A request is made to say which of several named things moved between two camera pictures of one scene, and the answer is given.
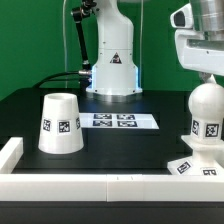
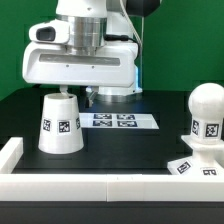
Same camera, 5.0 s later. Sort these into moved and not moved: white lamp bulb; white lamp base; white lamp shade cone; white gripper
Moved: white gripper
Not moved: white lamp bulb; white lamp base; white lamp shade cone
